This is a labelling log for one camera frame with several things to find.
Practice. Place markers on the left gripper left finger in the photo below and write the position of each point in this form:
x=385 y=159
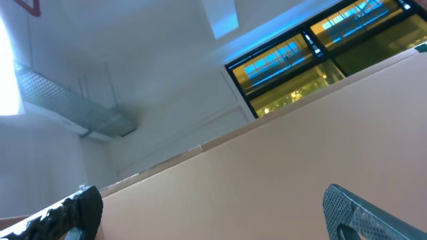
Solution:
x=77 y=217

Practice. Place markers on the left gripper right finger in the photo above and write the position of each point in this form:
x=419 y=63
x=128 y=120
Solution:
x=349 y=217

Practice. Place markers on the beige cardboard partition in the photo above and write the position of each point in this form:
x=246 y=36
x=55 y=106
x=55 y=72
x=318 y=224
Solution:
x=267 y=180

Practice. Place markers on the black framed window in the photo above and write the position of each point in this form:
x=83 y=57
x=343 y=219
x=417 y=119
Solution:
x=348 y=37

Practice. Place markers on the perforated ceiling cable tray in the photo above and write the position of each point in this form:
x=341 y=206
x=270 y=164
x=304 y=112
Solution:
x=74 y=111

